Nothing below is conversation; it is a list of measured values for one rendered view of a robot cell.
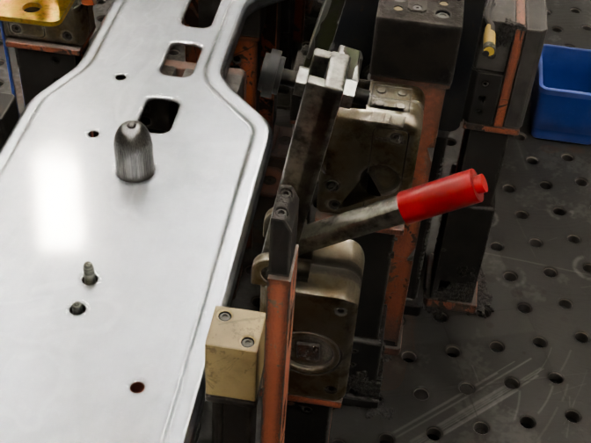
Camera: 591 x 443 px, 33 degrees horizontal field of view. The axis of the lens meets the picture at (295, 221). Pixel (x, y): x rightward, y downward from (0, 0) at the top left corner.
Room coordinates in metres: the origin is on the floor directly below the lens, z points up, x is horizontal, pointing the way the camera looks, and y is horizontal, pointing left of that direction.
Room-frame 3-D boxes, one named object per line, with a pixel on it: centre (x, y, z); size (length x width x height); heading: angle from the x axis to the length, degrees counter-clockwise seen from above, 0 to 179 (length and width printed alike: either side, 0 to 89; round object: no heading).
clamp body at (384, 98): (0.66, -0.06, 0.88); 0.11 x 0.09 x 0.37; 84
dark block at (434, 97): (0.72, -0.09, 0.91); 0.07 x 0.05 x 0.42; 84
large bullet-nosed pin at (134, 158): (0.63, 0.14, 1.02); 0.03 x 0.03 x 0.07
